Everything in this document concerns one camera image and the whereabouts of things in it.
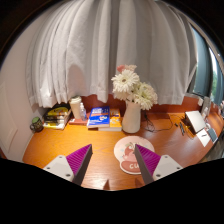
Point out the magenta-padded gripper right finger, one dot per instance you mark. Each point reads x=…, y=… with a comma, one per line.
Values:
x=166, y=165

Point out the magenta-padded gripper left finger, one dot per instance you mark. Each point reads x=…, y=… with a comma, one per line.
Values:
x=59, y=165

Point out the pink cartoon mouse pad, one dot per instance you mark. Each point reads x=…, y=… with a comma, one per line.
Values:
x=125, y=153

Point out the black and white book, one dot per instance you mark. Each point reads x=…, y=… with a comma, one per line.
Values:
x=55, y=121

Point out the dark green mug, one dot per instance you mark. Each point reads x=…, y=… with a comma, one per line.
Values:
x=37, y=125

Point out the dark red book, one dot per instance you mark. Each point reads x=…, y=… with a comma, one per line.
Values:
x=75, y=122

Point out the white paper sheet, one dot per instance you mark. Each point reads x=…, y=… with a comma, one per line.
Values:
x=203, y=137

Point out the silver laptop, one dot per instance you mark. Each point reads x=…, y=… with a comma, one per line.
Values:
x=196, y=120

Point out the yellow and black book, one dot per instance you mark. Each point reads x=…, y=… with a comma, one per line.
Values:
x=58, y=110

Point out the white pitcher vase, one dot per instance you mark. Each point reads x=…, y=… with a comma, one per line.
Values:
x=131, y=118

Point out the cream lidded tumbler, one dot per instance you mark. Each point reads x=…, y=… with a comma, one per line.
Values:
x=75, y=108

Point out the orange book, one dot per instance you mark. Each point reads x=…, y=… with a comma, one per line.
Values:
x=115, y=121

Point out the white flower bouquet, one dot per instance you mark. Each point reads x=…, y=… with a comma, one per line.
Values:
x=125, y=81

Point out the window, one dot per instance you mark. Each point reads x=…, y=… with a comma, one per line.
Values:
x=206, y=73

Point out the white pleated curtain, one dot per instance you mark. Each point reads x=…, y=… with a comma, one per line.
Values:
x=83, y=50

